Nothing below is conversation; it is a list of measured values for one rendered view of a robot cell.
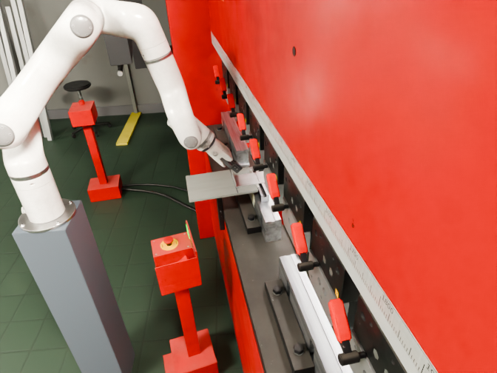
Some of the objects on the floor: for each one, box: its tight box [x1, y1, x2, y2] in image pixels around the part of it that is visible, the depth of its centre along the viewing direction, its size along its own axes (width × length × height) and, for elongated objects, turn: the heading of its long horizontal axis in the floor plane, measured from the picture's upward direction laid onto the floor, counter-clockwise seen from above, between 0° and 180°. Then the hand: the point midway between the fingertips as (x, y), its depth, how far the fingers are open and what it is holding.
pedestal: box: [68, 100, 123, 202], centre depth 303 cm, size 20×25×83 cm
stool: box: [63, 80, 112, 138], centre depth 426 cm, size 46×44×55 cm
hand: (236, 166), depth 145 cm, fingers closed
